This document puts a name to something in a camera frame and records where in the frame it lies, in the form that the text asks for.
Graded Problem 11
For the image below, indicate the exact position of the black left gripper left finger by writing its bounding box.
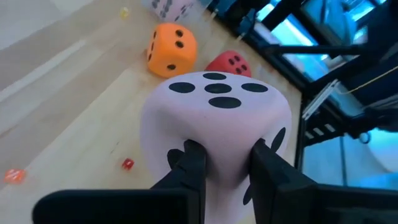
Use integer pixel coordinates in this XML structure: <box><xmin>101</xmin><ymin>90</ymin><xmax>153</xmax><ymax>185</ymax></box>
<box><xmin>32</xmin><ymin>139</ymin><xmax>208</xmax><ymax>224</ymax></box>

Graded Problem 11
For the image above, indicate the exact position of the red foam die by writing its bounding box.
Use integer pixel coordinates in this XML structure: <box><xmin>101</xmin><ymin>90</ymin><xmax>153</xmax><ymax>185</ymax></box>
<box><xmin>205</xmin><ymin>50</ymin><xmax>252</xmax><ymax>78</ymax></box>

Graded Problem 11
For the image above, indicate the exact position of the yellow power cable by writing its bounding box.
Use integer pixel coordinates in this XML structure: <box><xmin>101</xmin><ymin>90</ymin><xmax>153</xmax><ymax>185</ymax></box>
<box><xmin>335</xmin><ymin>65</ymin><xmax>398</xmax><ymax>95</ymax></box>

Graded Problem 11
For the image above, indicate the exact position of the pink foam die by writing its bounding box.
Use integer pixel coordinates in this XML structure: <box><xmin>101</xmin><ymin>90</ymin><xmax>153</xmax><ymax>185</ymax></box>
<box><xmin>139</xmin><ymin>71</ymin><xmax>293</xmax><ymax>224</ymax></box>
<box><xmin>149</xmin><ymin>0</ymin><xmax>200</xmax><ymax>22</ymax></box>

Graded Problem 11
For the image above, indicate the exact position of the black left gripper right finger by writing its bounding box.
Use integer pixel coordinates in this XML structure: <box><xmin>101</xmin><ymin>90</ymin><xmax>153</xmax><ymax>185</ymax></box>
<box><xmin>248</xmin><ymin>138</ymin><xmax>398</xmax><ymax>224</ymax></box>

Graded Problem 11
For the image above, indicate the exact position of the small red die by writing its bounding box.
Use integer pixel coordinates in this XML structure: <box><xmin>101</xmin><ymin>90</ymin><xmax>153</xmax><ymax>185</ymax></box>
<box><xmin>121</xmin><ymin>157</ymin><xmax>136</xmax><ymax>171</ymax></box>

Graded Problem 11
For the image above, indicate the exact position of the small orange die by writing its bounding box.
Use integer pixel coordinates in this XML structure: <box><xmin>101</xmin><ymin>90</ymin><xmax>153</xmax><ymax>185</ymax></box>
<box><xmin>3</xmin><ymin>168</ymin><xmax>27</xmax><ymax>185</ymax></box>

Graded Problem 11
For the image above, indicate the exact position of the black aluminium table frame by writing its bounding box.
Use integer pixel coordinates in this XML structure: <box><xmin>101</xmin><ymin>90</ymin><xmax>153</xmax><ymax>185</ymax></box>
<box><xmin>201</xmin><ymin>0</ymin><xmax>398</xmax><ymax>187</ymax></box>

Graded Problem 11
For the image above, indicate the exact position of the orange foam die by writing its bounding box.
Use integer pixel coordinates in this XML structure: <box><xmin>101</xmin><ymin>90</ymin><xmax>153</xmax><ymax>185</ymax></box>
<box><xmin>146</xmin><ymin>22</ymin><xmax>199</xmax><ymax>78</ymax></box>

